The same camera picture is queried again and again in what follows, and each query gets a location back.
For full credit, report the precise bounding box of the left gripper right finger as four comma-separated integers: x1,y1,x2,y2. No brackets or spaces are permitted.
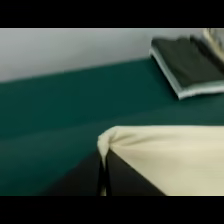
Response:
104,148,167,197

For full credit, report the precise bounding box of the cream shirt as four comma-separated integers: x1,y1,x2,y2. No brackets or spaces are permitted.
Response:
96,125,224,197

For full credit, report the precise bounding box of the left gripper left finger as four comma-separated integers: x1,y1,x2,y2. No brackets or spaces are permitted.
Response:
42,149,105,197

